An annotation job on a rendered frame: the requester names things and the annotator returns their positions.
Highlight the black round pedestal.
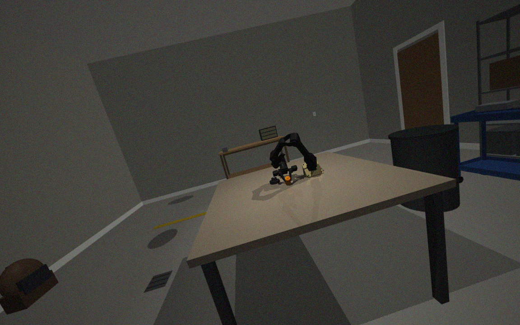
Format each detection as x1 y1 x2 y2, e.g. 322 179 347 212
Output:
269 176 280 185

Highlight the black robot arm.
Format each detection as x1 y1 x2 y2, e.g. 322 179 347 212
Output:
270 133 317 171

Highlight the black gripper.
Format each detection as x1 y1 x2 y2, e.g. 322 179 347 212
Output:
273 161 297 181

